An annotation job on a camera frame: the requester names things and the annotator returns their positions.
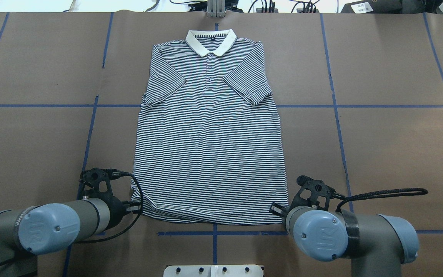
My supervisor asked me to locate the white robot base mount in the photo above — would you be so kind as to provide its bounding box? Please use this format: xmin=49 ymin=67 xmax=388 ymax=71
xmin=163 ymin=264 xmax=265 ymax=277

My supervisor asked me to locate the black power supply box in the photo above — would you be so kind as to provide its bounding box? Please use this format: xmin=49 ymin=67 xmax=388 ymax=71
xmin=340 ymin=0 xmax=403 ymax=14

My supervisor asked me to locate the aluminium frame post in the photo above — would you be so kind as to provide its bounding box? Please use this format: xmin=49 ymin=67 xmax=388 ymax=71
xmin=206 ymin=0 xmax=226 ymax=18

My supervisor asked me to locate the blue white striped polo shirt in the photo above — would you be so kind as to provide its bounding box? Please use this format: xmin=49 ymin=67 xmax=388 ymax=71
xmin=132 ymin=29 xmax=288 ymax=226

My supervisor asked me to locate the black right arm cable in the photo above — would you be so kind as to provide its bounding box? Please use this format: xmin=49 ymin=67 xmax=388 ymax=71
xmin=333 ymin=188 xmax=429 ymax=213

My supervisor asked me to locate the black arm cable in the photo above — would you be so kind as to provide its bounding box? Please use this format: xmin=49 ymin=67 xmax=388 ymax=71
xmin=0 ymin=171 xmax=144 ymax=277
xmin=333 ymin=188 xmax=429 ymax=213

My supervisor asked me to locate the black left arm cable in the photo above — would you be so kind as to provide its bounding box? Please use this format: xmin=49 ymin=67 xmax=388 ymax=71
xmin=0 ymin=171 xmax=144 ymax=277

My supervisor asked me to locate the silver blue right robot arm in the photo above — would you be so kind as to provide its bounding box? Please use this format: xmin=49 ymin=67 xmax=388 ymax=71
xmin=269 ymin=175 xmax=428 ymax=277

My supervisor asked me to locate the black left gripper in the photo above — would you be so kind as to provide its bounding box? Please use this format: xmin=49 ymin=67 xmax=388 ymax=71
xmin=79 ymin=168 xmax=143 ymax=227

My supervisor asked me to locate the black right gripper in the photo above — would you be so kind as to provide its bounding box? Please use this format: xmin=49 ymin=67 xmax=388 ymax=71
xmin=269 ymin=175 xmax=336 ymax=216

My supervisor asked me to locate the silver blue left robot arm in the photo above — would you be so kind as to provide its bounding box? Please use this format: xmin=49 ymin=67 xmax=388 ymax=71
xmin=0 ymin=168 xmax=143 ymax=277

